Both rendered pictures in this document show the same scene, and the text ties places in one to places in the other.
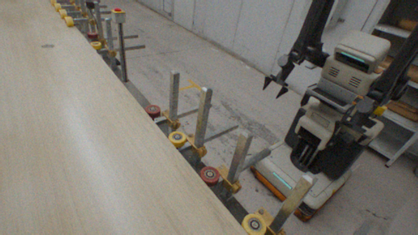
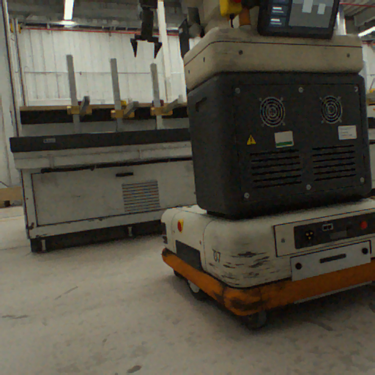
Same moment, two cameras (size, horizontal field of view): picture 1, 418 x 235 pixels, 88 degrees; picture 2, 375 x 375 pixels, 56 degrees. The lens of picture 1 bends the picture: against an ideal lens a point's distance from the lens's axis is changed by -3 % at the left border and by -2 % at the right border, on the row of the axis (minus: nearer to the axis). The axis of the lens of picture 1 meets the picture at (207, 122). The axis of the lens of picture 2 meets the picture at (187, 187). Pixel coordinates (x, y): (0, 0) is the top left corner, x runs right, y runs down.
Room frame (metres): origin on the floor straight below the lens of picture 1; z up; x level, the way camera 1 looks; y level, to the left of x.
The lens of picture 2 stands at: (1.63, -2.19, 0.44)
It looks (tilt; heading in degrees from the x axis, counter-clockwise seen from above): 3 degrees down; 113
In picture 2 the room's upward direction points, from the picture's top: 6 degrees counter-clockwise
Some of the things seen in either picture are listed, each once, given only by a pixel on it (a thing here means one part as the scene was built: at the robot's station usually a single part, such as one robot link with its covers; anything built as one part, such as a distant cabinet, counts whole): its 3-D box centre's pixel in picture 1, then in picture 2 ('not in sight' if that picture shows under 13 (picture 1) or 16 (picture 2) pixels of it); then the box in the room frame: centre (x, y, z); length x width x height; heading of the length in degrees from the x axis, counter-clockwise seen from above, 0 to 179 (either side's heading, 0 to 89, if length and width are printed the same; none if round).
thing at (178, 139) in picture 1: (176, 144); not in sight; (0.75, 0.13, 0.85); 0.08 x 0.08 x 0.11
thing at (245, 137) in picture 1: (234, 173); (157, 101); (0.61, -0.15, 0.88); 0.04 x 0.04 x 0.48; 43
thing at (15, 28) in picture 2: not in sight; (23, 86); (-0.74, 0.10, 1.25); 0.15 x 0.08 x 1.10; 43
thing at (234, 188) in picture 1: (227, 179); (160, 111); (0.63, -0.13, 0.82); 0.14 x 0.06 x 0.05; 43
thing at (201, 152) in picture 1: (195, 145); not in sight; (0.81, 0.04, 0.81); 0.14 x 0.06 x 0.05; 43
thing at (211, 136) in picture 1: (208, 138); not in sight; (0.89, -0.02, 0.81); 0.43 x 0.03 x 0.04; 133
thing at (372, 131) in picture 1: (327, 132); (271, 115); (1.44, -0.97, 0.59); 0.55 x 0.34 x 0.83; 43
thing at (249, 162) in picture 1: (240, 168); (168, 108); (0.70, -0.19, 0.81); 0.43 x 0.03 x 0.04; 133
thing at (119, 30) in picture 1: (122, 53); not in sight; (1.51, 0.70, 0.93); 0.05 x 0.05 x 0.45; 43
